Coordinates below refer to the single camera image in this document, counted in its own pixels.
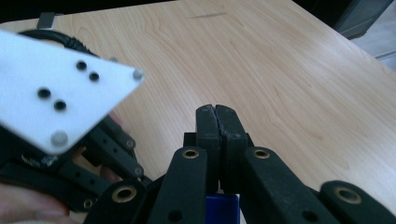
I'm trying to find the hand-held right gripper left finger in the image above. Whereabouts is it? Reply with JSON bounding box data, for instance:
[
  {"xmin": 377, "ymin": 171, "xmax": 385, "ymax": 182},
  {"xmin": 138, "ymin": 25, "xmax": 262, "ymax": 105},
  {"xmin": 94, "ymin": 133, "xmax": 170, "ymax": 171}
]
[{"xmin": 148, "ymin": 104, "xmax": 223, "ymax": 224}]

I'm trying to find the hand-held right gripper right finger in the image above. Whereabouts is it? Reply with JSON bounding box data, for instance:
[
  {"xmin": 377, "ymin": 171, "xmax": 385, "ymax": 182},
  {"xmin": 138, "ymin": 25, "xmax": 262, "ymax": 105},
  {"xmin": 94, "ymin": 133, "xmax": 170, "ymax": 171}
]
[{"xmin": 215, "ymin": 105, "xmax": 340, "ymax": 224}]

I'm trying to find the blue stapler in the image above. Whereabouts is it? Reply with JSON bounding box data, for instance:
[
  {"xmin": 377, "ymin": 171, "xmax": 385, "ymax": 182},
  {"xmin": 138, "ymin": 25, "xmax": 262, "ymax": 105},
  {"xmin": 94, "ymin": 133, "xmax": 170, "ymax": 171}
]
[{"xmin": 205, "ymin": 193, "xmax": 241, "ymax": 224}]

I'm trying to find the grey tape strip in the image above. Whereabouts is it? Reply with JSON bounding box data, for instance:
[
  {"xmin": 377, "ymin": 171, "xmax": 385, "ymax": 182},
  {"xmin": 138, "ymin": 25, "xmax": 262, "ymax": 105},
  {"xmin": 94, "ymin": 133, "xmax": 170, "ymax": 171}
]
[{"xmin": 36, "ymin": 11, "xmax": 56, "ymax": 30}]

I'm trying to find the dark cabinet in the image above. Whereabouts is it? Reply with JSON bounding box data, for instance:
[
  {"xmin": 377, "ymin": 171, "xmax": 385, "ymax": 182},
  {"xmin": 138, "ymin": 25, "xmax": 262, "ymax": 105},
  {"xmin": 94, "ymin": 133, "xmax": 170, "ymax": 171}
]
[{"xmin": 332, "ymin": 0, "xmax": 396, "ymax": 41}]

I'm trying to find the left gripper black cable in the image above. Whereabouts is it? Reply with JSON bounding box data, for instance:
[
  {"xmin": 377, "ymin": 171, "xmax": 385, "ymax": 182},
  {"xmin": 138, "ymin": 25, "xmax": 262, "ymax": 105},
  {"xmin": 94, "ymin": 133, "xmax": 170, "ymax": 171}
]
[{"xmin": 18, "ymin": 29, "xmax": 101, "ymax": 59}]

